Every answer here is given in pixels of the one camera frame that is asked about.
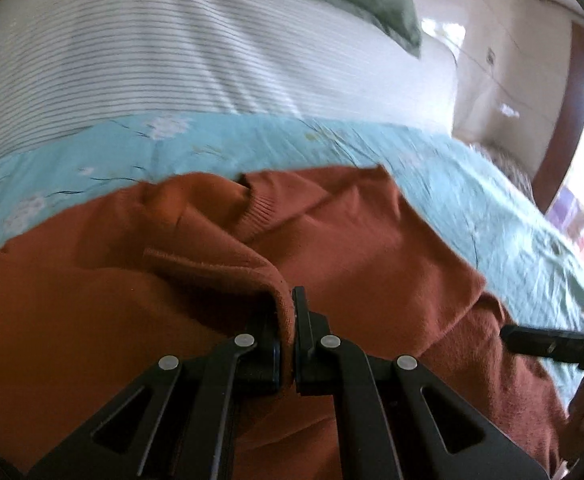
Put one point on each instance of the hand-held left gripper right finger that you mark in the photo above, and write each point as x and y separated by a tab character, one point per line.
302	355

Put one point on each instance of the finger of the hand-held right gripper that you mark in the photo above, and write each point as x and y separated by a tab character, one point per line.
547	342

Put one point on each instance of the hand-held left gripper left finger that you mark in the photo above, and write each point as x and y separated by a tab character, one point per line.
271	355

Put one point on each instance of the orange knit sweater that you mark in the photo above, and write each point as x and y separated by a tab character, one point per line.
372	260

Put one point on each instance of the grey fuzzy cloth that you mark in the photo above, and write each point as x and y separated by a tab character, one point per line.
509	170

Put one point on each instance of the light blue floral bedsheet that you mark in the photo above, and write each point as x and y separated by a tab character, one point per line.
447	180

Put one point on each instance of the white striped duvet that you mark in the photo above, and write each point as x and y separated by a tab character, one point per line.
196	50

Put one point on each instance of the brown door frame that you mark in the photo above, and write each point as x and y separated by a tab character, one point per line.
567	110

